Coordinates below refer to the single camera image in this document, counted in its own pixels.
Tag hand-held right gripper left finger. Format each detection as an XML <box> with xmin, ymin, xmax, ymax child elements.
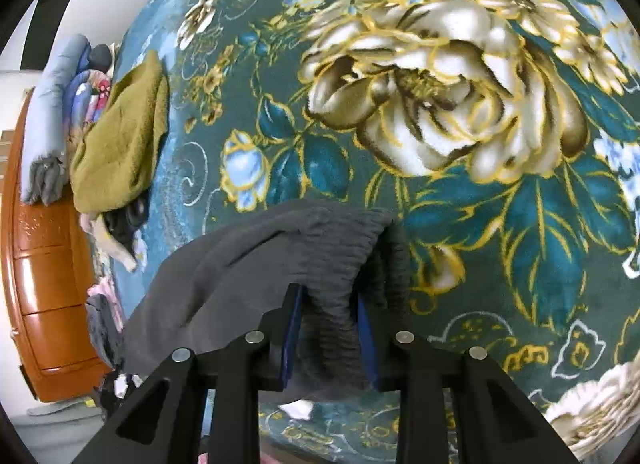
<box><xmin>70</xmin><ymin>284</ymin><xmax>306</xmax><ymax>464</ymax></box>

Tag orange wooden headboard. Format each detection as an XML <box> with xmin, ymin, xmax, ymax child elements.
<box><xmin>0</xmin><ymin>87</ymin><xmax>113</xmax><ymax>402</ymax></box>

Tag folded blue-grey quilt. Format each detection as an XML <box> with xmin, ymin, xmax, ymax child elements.
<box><xmin>20</xmin><ymin>34</ymin><xmax>93</xmax><ymax>207</ymax></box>

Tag olive green fleece garment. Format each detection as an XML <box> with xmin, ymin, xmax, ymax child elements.
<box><xmin>70</xmin><ymin>50</ymin><xmax>171</xmax><ymax>217</ymax></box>

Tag dark grey pillow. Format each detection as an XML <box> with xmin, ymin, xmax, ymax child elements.
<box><xmin>89</xmin><ymin>43</ymin><xmax>115</xmax><ymax>74</ymax></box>

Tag white and black patterned cloth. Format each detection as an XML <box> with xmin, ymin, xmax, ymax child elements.
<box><xmin>97</xmin><ymin>369</ymin><xmax>138</xmax><ymax>420</ymax></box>

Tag black garment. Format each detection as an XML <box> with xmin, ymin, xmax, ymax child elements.
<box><xmin>102</xmin><ymin>199</ymin><xmax>148</xmax><ymax>245</ymax></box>

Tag dark grey pants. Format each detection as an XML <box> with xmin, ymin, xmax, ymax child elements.
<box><xmin>122</xmin><ymin>197</ymin><xmax>413</xmax><ymax>402</ymax></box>

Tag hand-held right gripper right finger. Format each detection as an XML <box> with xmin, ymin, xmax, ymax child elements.
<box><xmin>356</xmin><ymin>294</ymin><xmax>583</xmax><ymax>464</ymax></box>

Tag white garment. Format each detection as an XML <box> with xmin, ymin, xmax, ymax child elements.
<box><xmin>82</xmin><ymin>214</ymin><xmax>138</xmax><ymax>272</ymax></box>

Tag teal floral bedspread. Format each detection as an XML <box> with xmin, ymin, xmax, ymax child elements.
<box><xmin>92</xmin><ymin>0</ymin><xmax>640</xmax><ymax>464</ymax></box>

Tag folded grey garment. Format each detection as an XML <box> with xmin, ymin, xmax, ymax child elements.
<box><xmin>86</xmin><ymin>294</ymin><xmax>126</xmax><ymax>370</ymax></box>

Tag folded floral quilt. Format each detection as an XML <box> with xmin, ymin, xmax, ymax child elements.
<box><xmin>65</xmin><ymin>69</ymin><xmax>113</xmax><ymax>145</ymax></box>

